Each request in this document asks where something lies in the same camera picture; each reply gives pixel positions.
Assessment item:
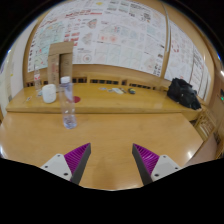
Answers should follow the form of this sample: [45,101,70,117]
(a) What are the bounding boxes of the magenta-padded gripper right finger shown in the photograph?
[132,143,183,186]

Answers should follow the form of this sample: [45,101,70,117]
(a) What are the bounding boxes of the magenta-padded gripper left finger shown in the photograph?
[40,142,92,185]

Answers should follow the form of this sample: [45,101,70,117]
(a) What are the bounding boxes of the clear plastic water bottle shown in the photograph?
[59,76,78,130]

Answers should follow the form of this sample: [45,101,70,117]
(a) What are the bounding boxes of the white ceramic cup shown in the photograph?
[41,83,58,104]

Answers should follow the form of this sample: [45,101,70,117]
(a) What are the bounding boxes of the black bag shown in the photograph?
[166,77,203,111]

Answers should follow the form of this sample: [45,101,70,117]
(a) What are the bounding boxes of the small white card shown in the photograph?
[111,87,125,95]

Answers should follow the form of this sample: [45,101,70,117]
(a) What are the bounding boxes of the red-labelled clear plastic bottle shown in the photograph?
[33,65,43,96]

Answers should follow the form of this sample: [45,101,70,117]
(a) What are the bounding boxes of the brown cardboard box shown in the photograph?
[47,41,75,88]

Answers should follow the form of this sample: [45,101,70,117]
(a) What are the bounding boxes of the printed paper wall posters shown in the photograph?
[27,0,213,101]

